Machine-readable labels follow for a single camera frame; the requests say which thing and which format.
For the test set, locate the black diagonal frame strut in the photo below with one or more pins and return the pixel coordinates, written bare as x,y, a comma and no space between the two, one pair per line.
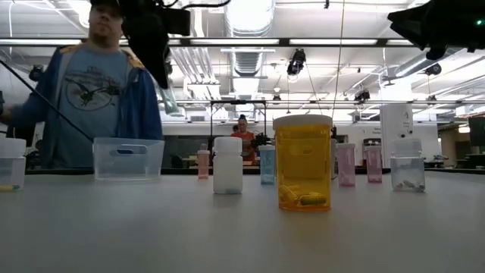
45,100

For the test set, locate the black overhead frame bar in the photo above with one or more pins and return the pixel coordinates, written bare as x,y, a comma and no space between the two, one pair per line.
284,42

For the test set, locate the clear bottle with grey capsules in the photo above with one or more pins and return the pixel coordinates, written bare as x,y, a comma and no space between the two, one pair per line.
407,170

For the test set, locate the dark computer monitor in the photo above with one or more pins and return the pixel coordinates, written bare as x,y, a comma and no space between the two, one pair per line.
477,130

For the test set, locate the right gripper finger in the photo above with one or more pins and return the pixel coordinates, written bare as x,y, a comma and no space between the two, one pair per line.
411,22

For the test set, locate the blue pill bottle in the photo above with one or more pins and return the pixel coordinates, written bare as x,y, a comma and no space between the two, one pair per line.
267,165

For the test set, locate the person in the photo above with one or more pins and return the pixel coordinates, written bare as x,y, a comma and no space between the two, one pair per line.
94,113
244,138

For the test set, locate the clear bottle with yellow pills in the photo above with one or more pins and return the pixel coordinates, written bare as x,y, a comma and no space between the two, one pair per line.
12,163

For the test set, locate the salmon pill bottle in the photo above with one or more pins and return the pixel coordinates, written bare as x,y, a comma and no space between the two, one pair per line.
203,165

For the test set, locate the pink pill bottle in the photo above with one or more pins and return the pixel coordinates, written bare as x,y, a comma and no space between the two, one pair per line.
346,165
374,165

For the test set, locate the white opaque pill bottle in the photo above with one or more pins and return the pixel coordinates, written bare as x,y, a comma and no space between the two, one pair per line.
227,168

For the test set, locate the black ceiling spotlight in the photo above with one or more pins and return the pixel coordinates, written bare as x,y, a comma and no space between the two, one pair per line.
296,60
362,95
36,73
433,69

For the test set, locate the large orange pill bottle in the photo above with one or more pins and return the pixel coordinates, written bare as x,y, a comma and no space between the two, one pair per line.
303,167

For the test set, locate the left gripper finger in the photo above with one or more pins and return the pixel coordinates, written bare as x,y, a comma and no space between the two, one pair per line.
155,60

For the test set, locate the clear plastic bin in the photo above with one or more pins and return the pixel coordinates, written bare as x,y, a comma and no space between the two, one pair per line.
129,159

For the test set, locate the white pillar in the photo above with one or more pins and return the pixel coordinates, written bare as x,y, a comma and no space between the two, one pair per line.
396,129

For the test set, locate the silver ceiling air duct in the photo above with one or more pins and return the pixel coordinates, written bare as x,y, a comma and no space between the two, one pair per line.
248,19

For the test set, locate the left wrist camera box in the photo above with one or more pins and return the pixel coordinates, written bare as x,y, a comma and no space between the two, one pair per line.
180,22

